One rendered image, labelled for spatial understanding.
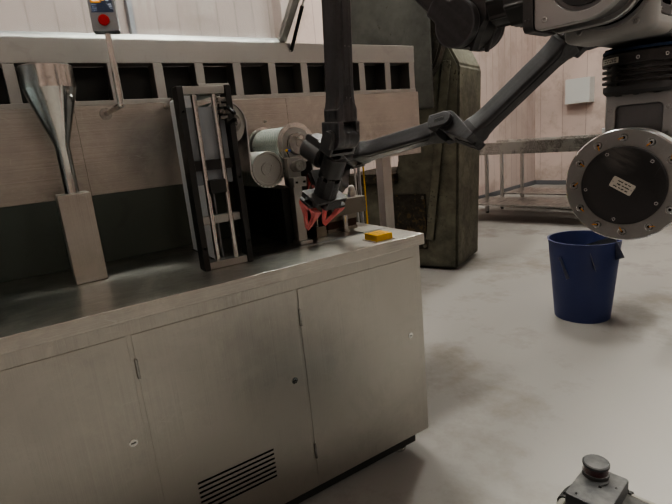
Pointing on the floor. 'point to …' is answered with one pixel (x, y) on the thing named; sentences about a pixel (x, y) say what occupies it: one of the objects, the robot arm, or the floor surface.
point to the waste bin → (583, 275)
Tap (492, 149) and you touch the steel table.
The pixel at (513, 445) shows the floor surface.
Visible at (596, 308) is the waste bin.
